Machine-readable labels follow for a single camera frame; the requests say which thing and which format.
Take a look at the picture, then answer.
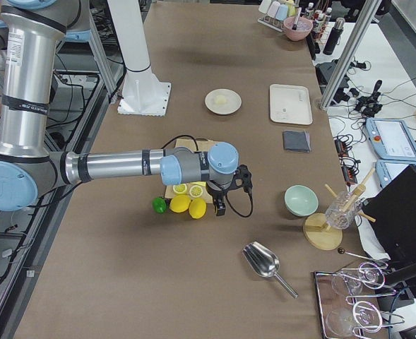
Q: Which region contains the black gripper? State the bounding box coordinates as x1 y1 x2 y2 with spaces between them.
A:
206 165 253 216

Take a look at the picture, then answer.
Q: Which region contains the cream round plate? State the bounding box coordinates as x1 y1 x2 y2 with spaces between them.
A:
205 88 242 115

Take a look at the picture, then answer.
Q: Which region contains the white steamed bun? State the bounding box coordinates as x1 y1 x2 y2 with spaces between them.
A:
214 95 227 105

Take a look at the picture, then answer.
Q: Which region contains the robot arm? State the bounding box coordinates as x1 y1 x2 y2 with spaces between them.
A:
0 1 252 215

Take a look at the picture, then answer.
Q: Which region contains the cream rabbit tray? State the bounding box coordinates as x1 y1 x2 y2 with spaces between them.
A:
270 84 313 126

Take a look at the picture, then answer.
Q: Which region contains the black glass rack tray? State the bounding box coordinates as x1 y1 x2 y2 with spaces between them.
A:
313 271 396 338

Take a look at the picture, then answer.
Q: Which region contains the whole yellow lemon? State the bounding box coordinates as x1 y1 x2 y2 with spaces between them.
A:
189 198 207 219
169 195 191 213

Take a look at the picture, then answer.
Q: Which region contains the lemon half slice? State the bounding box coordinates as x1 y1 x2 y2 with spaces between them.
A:
172 184 189 195
189 184 204 198

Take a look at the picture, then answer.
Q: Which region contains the green lime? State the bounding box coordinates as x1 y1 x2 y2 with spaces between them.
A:
152 197 167 214

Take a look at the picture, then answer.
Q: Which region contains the bamboo cutting board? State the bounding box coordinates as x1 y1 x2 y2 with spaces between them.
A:
164 137 218 204

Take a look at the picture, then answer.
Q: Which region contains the steel scoop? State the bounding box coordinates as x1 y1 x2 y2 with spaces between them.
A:
242 241 299 299

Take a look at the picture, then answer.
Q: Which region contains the green bowl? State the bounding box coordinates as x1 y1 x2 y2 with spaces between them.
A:
284 185 319 217

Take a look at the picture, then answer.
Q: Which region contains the grey folded cloth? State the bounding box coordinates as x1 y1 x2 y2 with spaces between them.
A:
283 130 311 153

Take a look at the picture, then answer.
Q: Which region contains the wooden cup stand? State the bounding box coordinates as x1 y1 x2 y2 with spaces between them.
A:
303 168 376 250

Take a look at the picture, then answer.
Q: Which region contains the clear glass cup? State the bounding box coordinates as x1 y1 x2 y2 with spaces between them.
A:
325 191 362 230

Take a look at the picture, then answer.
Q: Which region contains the wine glass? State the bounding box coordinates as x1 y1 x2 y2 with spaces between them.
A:
331 261 396 297
326 299 405 338

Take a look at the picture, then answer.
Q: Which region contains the blue teach pendant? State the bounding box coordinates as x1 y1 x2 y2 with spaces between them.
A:
365 118 416 162
375 160 416 189

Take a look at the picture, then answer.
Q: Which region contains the black monitor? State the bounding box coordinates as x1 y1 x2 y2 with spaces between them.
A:
363 165 416 263

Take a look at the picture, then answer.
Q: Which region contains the pink bowl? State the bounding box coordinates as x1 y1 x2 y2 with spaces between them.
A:
283 16 313 42

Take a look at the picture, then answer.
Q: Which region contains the pastel cups rack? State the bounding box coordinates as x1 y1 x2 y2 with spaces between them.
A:
258 0 299 31

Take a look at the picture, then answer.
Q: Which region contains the black thermos bottle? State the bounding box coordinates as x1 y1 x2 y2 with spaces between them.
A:
323 18 345 55

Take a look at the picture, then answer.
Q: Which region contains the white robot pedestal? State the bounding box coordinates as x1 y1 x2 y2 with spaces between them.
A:
108 0 171 117

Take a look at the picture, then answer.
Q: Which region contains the aluminium frame post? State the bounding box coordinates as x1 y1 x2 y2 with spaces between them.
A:
319 0 381 111

